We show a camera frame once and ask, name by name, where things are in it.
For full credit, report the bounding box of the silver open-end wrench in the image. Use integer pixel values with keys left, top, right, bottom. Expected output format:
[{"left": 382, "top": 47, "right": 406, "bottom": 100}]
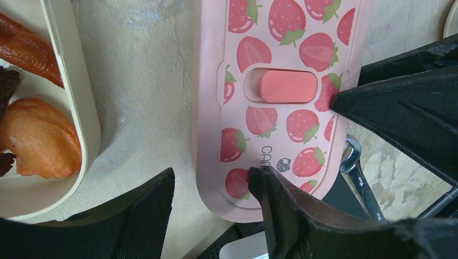
[{"left": 339, "top": 137, "right": 388, "bottom": 223}]

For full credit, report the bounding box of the cream lunch box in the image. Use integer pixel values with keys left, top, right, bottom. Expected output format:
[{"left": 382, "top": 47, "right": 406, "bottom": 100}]
[{"left": 1, "top": 1, "right": 101, "bottom": 221}]

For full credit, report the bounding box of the white power bank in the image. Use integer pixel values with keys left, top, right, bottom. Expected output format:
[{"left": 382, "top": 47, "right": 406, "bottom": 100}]
[{"left": 219, "top": 241, "right": 269, "bottom": 259}]

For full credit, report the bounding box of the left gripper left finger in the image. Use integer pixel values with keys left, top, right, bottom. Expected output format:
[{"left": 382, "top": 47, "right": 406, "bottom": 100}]
[{"left": 1, "top": 168, "right": 175, "bottom": 258}]

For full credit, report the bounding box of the dark red octopus tentacle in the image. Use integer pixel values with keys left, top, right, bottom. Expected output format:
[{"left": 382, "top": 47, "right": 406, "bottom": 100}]
[{"left": 1, "top": 66, "right": 21, "bottom": 177}]

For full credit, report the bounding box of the red brown sausage piece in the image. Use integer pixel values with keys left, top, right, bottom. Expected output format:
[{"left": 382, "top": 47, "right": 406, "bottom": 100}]
[{"left": 1, "top": 14, "right": 64, "bottom": 88}]

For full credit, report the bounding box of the cream lunch box lid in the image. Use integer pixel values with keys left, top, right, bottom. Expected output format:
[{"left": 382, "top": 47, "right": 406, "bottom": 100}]
[{"left": 443, "top": 6, "right": 457, "bottom": 38}]

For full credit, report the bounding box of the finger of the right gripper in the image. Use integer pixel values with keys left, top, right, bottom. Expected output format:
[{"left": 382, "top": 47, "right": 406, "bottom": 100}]
[
  {"left": 358, "top": 34, "right": 457, "bottom": 86},
  {"left": 330, "top": 66, "right": 457, "bottom": 187}
]

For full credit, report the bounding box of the pink lunch box lid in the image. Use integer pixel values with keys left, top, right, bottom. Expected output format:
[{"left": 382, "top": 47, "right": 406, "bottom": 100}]
[{"left": 192, "top": 1, "right": 375, "bottom": 223}]

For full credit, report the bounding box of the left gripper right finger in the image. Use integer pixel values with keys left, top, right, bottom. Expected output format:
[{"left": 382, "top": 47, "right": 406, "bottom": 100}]
[{"left": 248, "top": 167, "right": 457, "bottom": 258}]

